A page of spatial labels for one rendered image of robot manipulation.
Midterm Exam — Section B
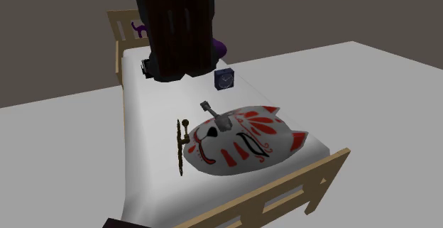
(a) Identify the white and red fox mask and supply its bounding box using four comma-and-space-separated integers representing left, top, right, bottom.
182, 105, 310, 178

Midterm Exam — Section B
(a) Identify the small black object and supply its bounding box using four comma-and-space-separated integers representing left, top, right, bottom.
140, 58, 155, 80

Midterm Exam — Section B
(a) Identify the dark block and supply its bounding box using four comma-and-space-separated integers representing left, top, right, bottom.
101, 217, 151, 228

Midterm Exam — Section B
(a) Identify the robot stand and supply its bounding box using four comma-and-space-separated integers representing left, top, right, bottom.
126, 0, 219, 83

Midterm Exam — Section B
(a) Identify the dark blue square clock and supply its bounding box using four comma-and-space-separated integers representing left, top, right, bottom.
214, 67, 236, 92

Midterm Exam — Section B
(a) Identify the white bed with wooden frame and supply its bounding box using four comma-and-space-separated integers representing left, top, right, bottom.
106, 9, 351, 228

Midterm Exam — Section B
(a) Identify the purple round object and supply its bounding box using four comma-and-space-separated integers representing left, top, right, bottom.
212, 38, 228, 61

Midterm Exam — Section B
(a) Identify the purple cat figure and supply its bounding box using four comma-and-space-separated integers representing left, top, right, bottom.
131, 21, 150, 40

